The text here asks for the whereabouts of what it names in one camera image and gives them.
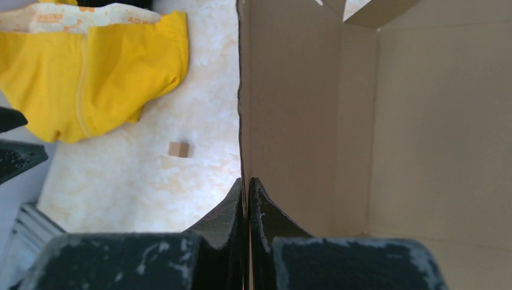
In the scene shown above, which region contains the yellow cloth garment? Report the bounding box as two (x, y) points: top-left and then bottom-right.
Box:
(1, 2), (189, 143)

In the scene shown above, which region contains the aluminium frame rail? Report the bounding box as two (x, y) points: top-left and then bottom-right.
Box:
(1, 203), (66, 289)

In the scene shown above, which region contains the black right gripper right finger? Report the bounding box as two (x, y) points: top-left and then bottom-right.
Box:
(248, 178), (447, 289)

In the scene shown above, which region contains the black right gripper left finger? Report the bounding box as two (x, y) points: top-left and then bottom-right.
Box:
(16, 179), (244, 289)

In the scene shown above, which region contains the small cardboard scrap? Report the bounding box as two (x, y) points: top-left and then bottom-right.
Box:
(168, 142), (190, 158)

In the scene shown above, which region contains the black cloth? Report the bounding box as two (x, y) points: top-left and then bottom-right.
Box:
(77, 0), (154, 10)

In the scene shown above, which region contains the brown cardboard box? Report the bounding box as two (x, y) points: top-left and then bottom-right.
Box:
(237, 1), (511, 289)

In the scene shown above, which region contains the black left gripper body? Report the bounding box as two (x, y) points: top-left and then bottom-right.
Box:
(1, 106), (49, 184)

